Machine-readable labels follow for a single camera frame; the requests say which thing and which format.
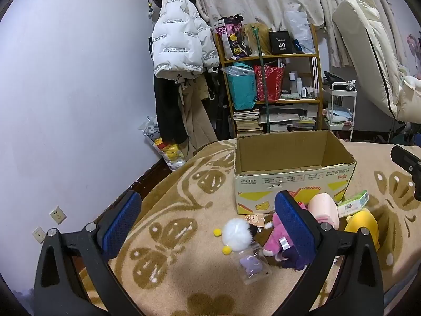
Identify group of cosmetic bottles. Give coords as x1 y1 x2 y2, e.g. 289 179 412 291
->
289 72 318 98

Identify clear plastic bag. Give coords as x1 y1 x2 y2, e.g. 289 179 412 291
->
221 64 255 78
284 10 315 54

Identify yellow plush toy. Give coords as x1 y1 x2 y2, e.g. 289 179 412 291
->
344 208 380 249

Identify purple plush doll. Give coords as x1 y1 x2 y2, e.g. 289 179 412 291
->
279 248 316 271

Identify cream mattress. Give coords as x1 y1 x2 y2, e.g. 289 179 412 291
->
332 0 421 122

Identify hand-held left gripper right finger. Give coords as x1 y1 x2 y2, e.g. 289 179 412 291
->
274 190 385 316

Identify black box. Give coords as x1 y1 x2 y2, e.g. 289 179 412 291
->
269 31 294 54

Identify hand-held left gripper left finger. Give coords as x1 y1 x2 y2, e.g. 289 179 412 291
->
34 190 145 316

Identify green pole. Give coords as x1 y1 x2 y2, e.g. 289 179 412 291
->
252 28 272 134

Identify pile of papers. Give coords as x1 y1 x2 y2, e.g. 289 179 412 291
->
258 105 318 133

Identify light blue cloth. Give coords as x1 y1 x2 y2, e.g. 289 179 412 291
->
329 103 352 122

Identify stack of books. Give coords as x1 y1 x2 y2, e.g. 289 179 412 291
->
233 108 260 138

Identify floral wall poster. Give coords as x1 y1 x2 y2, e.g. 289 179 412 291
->
406 31 421 80

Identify beige trousers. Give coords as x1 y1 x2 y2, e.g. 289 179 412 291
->
178 72 219 152

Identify red gift bag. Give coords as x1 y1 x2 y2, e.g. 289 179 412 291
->
253 65 285 102

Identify black tote bag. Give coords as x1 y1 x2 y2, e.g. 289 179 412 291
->
204 69 232 140

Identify white pompom plush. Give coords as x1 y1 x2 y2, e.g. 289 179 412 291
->
213 218 255 256

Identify teal bag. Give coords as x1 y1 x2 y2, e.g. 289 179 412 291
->
227 67 258 111

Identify plastic bag of toys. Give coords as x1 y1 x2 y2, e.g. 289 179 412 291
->
140 116 188 172

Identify green tissue pack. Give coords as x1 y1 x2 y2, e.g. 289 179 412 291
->
336 190 369 218

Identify small figure keychain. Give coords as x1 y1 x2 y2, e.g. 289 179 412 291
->
244 214 265 234

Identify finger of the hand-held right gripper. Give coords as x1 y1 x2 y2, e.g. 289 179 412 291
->
391 145 421 202

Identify purple toy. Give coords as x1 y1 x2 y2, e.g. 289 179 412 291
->
237 244 270 284

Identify printed cardboard box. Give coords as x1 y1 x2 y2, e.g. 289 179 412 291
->
233 130 357 215

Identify blonde wig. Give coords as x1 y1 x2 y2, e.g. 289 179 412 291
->
242 22 272 56

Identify pink swiss roll plush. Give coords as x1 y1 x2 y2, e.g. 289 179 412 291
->
307 192 339 231

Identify black coat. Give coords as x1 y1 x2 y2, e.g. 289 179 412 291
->
154 76 188 144

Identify pink plush toy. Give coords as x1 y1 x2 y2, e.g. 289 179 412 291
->
262 201 309 262

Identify white trolley cart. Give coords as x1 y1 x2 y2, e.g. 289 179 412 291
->
324 82 357 142

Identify white puffer jacket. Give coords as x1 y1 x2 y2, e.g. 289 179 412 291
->
152 0 220 80

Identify wooden shelf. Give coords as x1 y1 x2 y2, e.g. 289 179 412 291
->
213 24 324 135

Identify purple printed bag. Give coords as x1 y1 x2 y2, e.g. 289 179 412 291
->
215 15 250 60

